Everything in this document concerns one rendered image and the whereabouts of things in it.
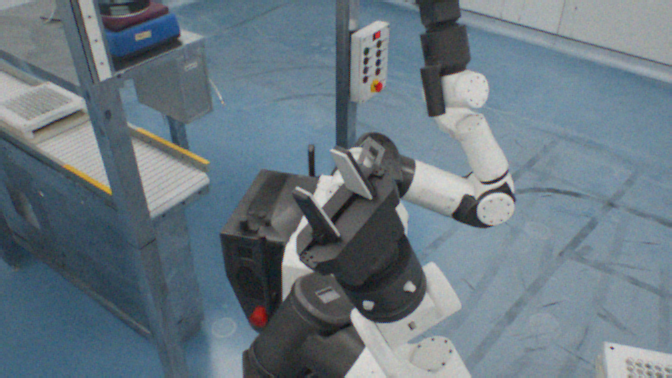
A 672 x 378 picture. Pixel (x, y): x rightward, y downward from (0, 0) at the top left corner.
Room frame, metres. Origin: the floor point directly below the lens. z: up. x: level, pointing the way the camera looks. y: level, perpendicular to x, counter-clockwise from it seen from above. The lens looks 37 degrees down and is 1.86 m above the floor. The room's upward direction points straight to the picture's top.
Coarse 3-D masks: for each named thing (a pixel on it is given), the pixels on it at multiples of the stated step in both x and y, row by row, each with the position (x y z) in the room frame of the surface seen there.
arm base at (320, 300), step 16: (304, 288) 0.59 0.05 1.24; (320, 288) 0.61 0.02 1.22; (336, 288) 0.63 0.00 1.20; (304, 304) 0.56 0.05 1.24; (320, 304) 0.57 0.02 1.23; (336, 304) 0.59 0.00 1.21; (352, 304) 0.60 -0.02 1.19; (320, 320) 0.54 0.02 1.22; (336, 320) 0.55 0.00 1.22; (256, 368) 0.54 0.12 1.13
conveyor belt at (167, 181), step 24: (0, 72) 2.21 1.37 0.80; (0, 96) 2.01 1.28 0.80; (48, 144) 1.67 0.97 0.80; (72, 144) 1.67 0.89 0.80; (96, 144) 1.67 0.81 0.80; (144, 144) 1.67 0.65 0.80; (96, 168) 1.53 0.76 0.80; (144, 168) 1.53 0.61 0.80; (168, 168) 1.53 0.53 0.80; (192, 168) 1.53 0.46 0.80; (168, 192) 1.40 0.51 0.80; (192, 192) 1.44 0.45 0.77
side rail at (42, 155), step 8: (0, 128) 1.71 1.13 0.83; (8, 136) 1.68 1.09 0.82; (16, 136) 1.66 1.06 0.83; (16, 144) 1.66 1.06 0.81; (24, 144) 1.62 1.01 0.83; (32, 144) 1.61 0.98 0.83; (32, 152) 1.60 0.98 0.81; (40, 152) 1.57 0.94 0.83; (48, 160) 1.54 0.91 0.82; (56, 160) 1.52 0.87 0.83; (56, 168) 1.52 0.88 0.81; (64, 168) 1.48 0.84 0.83; (72, 176) 1.46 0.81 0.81; (80, 176) 1.44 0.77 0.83; (88, 184) 1.41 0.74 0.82; (96, 192) 1.39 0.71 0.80; (104, 192) 1.36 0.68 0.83; (112, 200) 1.34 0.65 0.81
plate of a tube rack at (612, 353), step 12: (612, 348) 0.76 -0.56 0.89; (624, 348) 0.76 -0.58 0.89; (636, 348) 0.76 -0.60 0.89; (612, 360) 0.73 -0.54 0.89; (624, 360) 0.73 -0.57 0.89; (636, 360) 0.73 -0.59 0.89; (660, 360) 0.73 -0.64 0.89; (612, 372) 0.70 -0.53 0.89; (624, 372) 0.70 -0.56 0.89; (636, 372) 0.70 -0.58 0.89
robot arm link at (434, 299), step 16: (432, 272) 0.49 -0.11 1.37; (432, 288) 0.47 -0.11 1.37; (448, 288) 0.47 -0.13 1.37; (416, 304) 0.43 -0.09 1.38; (432, 304) 0.45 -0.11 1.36; (448, 304) 0.46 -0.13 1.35; (384, 320) 0.42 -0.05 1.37; (400, 320) 0.44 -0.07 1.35; (416, 320) 0.44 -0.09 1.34; (432, 320) 0.45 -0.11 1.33; (384, 336) 0.43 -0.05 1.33; (400, 336) 0.44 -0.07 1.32
